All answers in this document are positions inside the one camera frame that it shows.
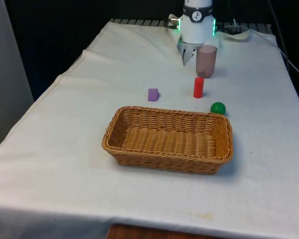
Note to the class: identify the red cylinder block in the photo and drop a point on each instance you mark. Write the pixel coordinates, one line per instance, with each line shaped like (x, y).
(198, 87)

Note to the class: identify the green ball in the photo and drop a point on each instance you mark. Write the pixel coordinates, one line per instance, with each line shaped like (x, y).
(217, 108)

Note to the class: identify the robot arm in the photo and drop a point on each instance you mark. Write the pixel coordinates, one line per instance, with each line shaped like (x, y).
(196, 30)

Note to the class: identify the purple triangular block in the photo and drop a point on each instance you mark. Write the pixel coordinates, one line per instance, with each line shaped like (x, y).
(153, 95)

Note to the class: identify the wicker basket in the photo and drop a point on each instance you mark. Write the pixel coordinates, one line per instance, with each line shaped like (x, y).
(164, 142)

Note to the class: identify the see-through pink cup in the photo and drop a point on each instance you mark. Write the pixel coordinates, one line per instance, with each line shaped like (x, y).
(206, 62)

